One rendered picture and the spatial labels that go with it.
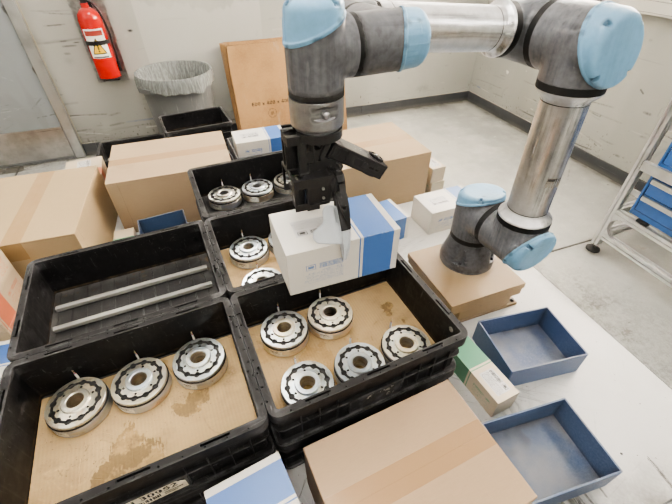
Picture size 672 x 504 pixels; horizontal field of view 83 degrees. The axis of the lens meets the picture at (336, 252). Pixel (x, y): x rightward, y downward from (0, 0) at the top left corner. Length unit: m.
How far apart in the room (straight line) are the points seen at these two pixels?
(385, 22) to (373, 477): 0.65
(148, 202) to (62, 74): 2.50
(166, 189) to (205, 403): 0.81
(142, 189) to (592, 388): 1.39
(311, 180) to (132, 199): 0.96
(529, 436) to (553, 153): 0.58
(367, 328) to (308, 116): 0.52
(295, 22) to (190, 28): 3.22
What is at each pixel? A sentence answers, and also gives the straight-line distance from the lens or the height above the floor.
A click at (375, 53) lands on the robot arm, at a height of 1.40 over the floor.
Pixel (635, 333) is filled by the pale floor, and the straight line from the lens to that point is 2.41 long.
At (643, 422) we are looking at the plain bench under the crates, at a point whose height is 0.70.
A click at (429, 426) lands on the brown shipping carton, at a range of 0.75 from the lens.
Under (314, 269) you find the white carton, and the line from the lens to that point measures 0.63.
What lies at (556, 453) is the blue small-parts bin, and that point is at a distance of 0.99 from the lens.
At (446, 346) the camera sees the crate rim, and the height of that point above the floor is 0.93.
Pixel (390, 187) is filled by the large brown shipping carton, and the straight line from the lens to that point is 1.44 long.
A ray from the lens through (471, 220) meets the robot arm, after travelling 1.02.
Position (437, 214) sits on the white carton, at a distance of 1.34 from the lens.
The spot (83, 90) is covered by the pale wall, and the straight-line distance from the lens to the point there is 3.87.
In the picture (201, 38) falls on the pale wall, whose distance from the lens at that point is 3.72.
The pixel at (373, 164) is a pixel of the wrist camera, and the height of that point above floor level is 1.24.
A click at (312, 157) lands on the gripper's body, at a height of 1.27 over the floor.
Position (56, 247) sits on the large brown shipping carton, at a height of 0.87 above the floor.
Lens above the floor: 1.52
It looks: 41 degrees down
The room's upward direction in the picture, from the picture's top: straight up
